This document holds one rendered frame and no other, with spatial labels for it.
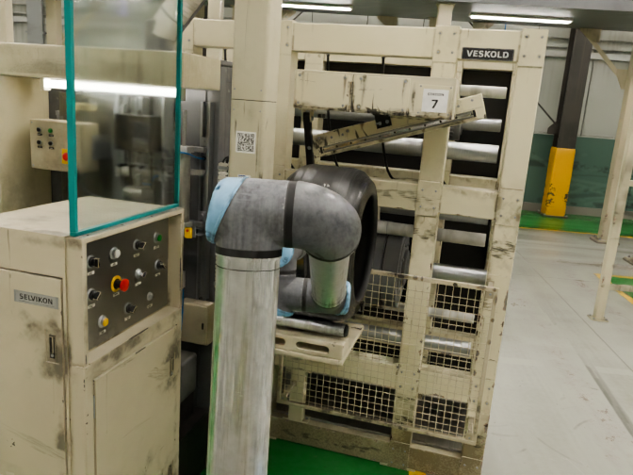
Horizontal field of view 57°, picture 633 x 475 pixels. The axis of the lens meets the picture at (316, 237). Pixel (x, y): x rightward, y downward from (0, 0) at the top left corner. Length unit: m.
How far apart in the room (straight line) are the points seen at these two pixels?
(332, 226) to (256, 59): 1.19
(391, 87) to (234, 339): 1.41
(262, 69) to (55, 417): 1.27
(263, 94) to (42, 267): 0.90
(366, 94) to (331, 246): 1.29
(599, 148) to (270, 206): 10.89
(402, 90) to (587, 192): 9.68
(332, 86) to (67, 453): 1.52
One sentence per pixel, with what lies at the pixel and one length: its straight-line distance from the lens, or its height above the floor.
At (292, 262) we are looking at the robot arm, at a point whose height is 1.26.
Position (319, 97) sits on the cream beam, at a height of 1.68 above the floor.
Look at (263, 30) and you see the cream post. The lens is 2.08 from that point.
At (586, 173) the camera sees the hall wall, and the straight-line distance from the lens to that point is 11.68.
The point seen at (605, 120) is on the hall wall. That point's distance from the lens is 11.77.
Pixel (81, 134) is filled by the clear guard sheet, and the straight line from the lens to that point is 1.67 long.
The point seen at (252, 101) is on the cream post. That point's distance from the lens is 2.08.
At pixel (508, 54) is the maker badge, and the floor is 1.90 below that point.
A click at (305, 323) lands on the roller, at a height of 0.91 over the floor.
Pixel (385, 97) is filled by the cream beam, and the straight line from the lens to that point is 2.21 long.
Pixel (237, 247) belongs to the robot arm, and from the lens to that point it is 0.97.
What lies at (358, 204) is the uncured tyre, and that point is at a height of 1.35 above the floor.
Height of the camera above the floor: 1.66
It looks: 13 degrees down
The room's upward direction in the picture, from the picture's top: 4 degrees clockwise
